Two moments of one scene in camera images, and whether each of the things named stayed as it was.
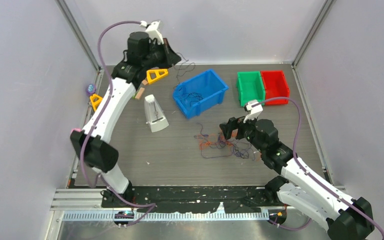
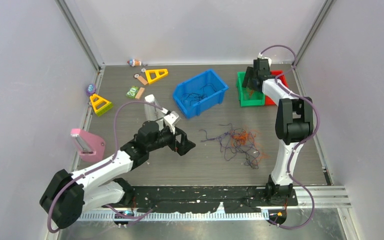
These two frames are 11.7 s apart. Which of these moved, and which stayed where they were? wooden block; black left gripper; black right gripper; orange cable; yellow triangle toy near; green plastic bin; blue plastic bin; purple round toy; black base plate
Moved: orange cable; black left gripper; black right gripper
Stayed: green plastic bin; wooden block; purple round toy; blue plastic bin; black base plate; yellow triangle toy near
